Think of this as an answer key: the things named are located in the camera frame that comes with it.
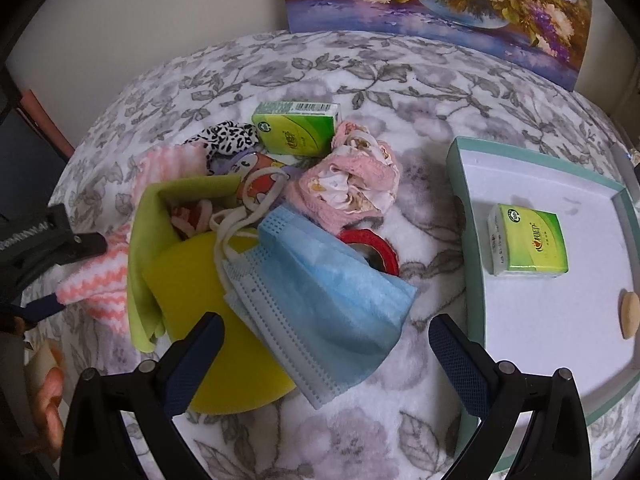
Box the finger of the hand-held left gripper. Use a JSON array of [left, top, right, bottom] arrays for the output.
[[0, 203, 109, 288], [0, 294, 67, 332]]

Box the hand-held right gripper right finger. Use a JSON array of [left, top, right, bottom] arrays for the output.
[[428, 313, 593, 480]]

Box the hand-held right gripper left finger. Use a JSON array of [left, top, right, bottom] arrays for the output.
[[60, 311, 226, 480]]

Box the pink white striped cloth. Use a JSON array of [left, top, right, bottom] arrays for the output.
[[55, 147, 211, 333]]

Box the yellow sponge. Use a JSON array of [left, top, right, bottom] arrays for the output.
[[141, 232, 297, 415]]

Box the green cloth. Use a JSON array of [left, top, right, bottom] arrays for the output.
[[125, 174, 246, 353]]

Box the teal shallow box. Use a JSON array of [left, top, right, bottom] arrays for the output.
[[446, 136, 640, 473]]

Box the red tape roll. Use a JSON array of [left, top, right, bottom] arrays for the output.
[[338, 228, 401, 277]]

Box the green tissue pack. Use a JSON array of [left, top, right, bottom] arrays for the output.
[[251, 101, 341, 156], [487, 203, 569, 277]]

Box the blue face mask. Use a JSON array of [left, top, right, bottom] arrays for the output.
[[222, 205, 420, 408]]

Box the leopard print scrunchie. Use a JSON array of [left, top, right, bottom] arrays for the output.
[[182, 122, 260, 161]]

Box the pink lace cloth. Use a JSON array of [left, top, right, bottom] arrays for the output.
[[285, 121, 401, 235]]

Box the person's left hand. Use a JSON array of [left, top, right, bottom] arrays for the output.
[[25, 342, 67, 463]]

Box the dark cabinet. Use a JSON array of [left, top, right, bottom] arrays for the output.
[[0, 105, 71, 226]]

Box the brown board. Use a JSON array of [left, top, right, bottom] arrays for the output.
[[20, 89, 76, 161]]

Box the beige oval pad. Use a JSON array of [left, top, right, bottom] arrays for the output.
[[619, 291, 640, 339]]

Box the white tube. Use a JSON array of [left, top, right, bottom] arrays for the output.
[[612, 145, 638, 196]]

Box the grey floral blanket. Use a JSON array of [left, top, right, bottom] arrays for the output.
[[47, 30, 640, 480]]

